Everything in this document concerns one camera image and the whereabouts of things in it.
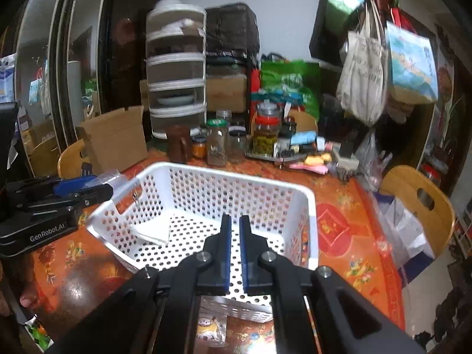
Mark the green box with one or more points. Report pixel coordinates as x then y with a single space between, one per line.
346 3

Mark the red lid pickle jar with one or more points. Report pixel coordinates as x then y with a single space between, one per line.
266 132

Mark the clear plastic packet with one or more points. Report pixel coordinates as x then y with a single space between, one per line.
112 180

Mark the dark mirrored wardrobe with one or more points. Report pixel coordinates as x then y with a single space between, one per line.
110 44

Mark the green shopping bag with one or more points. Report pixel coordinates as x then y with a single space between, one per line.
291 81

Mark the closed cardboard box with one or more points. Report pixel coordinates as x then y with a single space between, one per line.
225 92

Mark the green lid glass jar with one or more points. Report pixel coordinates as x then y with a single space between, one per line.
217 143

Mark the person's left hand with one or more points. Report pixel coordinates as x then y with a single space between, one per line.
26 298

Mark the pink packet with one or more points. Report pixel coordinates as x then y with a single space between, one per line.
309 168

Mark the white plastic bag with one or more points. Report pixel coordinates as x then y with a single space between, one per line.
403 228

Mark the brown ceramic mug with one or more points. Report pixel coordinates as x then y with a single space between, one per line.
177 145

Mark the empty glass jar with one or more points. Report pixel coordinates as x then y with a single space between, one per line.
223 117

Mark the white cloth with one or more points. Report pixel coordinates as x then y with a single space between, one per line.
153 230

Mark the yellow cartoon snack packet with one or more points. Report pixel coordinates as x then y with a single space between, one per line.
211 330

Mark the green snack packet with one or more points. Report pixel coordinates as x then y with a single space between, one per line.
37 333

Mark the white perforated plastic basket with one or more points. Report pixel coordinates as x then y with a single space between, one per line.
184 188

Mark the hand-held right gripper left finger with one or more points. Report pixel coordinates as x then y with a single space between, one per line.
225 254

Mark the light blue cloth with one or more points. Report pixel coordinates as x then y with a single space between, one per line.
303 138

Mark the small dark jar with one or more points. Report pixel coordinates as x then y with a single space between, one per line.
288 127

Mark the clear plastic bag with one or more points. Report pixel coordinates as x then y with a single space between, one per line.
370 162

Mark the black fabric case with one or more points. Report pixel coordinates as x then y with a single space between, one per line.
232 29

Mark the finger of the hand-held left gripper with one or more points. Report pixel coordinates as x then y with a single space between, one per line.
73 186
92 194

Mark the small jar orange contents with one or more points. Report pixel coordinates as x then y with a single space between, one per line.
199 149

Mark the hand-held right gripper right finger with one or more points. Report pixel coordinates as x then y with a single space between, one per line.
244 254

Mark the black panel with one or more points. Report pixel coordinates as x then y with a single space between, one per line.
324 37

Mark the blue printed tote bag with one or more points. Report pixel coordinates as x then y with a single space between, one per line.
411 66

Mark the white tiered food cover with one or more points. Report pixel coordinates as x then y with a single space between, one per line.
177 62

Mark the wooden chair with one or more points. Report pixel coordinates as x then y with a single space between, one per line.
68 158
405 184

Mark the orange floral tablecloth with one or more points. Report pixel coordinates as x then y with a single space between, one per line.
339 225

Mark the white canvas tote bag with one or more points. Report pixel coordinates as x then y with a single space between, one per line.
363 70

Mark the black lid glass jar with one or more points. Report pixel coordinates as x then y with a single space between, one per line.
237 143

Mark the open cardboard box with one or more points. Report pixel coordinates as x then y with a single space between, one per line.
114 143

